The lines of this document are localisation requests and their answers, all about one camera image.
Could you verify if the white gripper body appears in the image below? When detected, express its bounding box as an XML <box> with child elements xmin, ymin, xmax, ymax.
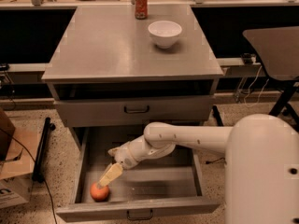
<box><xmin>108</xmin><ymin>136</ymin><xmax>176</xmax><ymax>170</ymax></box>

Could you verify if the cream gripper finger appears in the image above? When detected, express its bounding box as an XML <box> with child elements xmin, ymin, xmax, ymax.
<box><xmin>97</xmin><ymin>162</ymin><xmax>123</xmax><ymax>188</ymax></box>

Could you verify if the orange fruit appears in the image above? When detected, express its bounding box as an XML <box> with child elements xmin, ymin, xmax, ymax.
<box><xmin>90</xmin><ymin>183</ymin><xmax>109</xmax><ymax>202</ymax></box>

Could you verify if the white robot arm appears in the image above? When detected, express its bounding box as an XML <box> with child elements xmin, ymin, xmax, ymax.
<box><xmin>98</xmin><ymin>114</ymin><xmax>299</xmax><ymax>224</ymax></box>

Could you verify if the grey top drawer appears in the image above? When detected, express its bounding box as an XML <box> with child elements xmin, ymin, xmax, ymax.
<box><xmin>55</xmin><ymin>95</ymin><xmax>213</xmax><ymax>127</ymax></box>

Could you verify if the open grey middle drawer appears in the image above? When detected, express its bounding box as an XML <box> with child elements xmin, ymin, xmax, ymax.
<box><xmin>56</xmin><ymin>126</ymin><xmax>220</xmax><ymax>222</ymax></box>

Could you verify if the grey drawer cabinet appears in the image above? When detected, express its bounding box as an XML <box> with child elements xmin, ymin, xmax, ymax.
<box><xmin>42</xmin><ymin>5</ymin><xmax>222</xmax><ymax>145</ymax></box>

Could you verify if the black left floor bar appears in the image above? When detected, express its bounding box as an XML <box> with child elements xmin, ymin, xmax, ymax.
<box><xmin>32</xmin><ymin>117</ymin><xmax>56</xmax><ymax>183</ymax></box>

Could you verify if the black floor bar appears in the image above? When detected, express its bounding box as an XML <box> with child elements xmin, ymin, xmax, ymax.
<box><xmin>212</xmin><ymin>105</ymin><xmax>224</xmax><ymax>126</ymax></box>
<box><xmin>32</xmin><ymin>117</ymin><xmax>56</xmax><ymax>183</ymax></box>

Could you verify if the black right floor bar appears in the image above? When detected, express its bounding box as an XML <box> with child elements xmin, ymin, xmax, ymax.
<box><xmin>212</xmin><ymin>105</ymin><xmax>224</xmax><ymax>126</ymax></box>

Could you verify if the brown cardboard box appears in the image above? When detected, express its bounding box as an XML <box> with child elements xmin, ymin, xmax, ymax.
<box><xmin>0</xmin><ymin>109</ymin><xmax>40</xmax><ymax>208</ymax></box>

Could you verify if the white ceramic bowl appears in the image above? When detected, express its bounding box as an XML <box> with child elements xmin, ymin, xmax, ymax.
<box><xmin>148</xmin><ymin>21</ymin><xmax>182</xmax><ymax>49</ymax></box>

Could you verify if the orange soda can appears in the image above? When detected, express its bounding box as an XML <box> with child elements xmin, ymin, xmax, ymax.
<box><xmin>135</xmin><ymin>0</ymin><xmax>148</xmax><ymax>20</ymax></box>

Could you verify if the dark office chair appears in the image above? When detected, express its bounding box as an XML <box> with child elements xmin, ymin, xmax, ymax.
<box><xmin>243</xmin><ymin>26</ymin><xmax>299</xmax><ymax>124</ymax></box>

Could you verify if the black floor cable left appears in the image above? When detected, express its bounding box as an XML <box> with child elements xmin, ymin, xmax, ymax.
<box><xmin>0</xmin><ymin>127</ymin><xmax>59</xmax><ymax>224</ymax></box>

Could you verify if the black floor cable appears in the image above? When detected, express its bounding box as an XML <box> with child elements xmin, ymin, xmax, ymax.
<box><xmin>205</xmin><ymin>157</ymin><xmax>226</xmax><ymax>165</ymax></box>
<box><xmin>0</xmin><ymin>127</ymin><xmax>59</xmax><ymax>224</ymax></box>

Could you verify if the black floor cable right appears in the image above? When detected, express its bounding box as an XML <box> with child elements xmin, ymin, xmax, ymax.
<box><xmin>205</xmin><ymin>157</ymin><xmax>226</xmax><ymax>165</ymax></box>

